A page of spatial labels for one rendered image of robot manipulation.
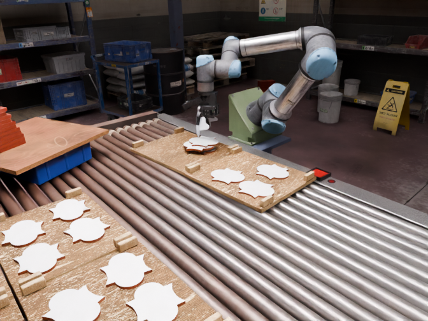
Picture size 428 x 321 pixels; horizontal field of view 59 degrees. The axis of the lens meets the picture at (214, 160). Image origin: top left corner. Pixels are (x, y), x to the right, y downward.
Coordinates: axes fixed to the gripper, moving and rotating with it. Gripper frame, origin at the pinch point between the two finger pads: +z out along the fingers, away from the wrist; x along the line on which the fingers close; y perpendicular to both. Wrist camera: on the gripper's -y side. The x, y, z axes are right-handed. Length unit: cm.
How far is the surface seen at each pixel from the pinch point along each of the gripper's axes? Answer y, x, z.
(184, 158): -4.4, -12.9, 8.5
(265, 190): 38, -33, 8
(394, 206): 83, -26, 11
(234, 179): 24.3, -28.2, 7.7
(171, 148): -15.7, -3.5, 8.5
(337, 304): 67, -79, 11
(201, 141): -0.7, -0.5, 4.3
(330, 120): 43, 339, 97
